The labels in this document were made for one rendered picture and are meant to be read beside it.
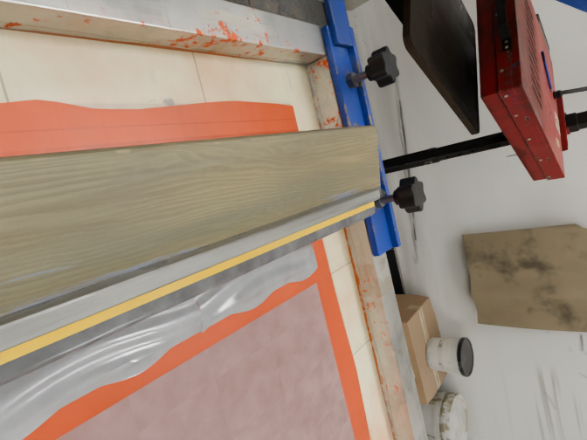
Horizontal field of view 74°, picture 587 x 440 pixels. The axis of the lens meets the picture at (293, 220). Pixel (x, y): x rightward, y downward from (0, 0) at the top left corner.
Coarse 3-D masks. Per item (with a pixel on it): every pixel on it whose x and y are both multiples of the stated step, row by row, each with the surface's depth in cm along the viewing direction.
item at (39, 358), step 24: (360, 216) 41; (312, 240) 35; (240, 264) 28; (264, 264) 30; (192, 288) 25; (144, 312) 22; (72, 336) 19; (96, 336) 20; (24, 360) 18; (48, 360) 18; (0, 384) 17
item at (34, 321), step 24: (360, 192) 39; (312, 216) 31; (336, 216) 33; (240, 240) 25; (264, 240) 26; (168, 264) 21; (192, 264) 22; (216, 264) 23; (96, 288) 18; (120, 288) 19; (144, 288) 20; (24, 312) 16; (48, 312) 16; (72, 312) 17; (96, 312) 18; (0, 336) 15; (24, 336) 16
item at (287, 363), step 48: (288, 288) 44; (240, 336) 38; (288, 336) 43; (336, 336) 49; (240, 384) 37; (288, 384) 42; (336, 384) 48; (240, 432) 36; (288, 432) 41; (336, 432) 47
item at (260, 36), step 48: (0, 0) 23; (48, 0) 25; (96, 0) 27; (144, 0) 30; (192, 0) 34; (192, 48) 37; (240, 48) 40; (288, 48) 43; (384, 288) 53; (384, 336) 53; (384, 384) 55
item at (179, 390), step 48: (0, 144) 25; (48, 144) 27; (96, 144) 30; (144, 144) 32; (192, 336) 34; (144, 384) 30; (192, 384) 33; (48, 432) 25; (96, 432) 27; (144, 432) 30; (192, 432) 33
